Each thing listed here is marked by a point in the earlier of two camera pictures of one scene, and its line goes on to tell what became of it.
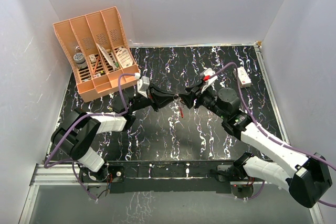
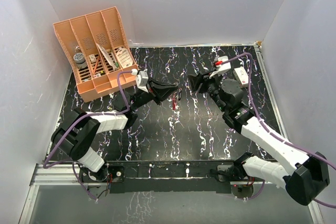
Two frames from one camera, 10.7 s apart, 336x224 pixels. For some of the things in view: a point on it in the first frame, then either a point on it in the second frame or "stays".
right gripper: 189,98 → 197,80
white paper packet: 105,54 stays
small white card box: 93,58 stays
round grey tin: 79,59 stays
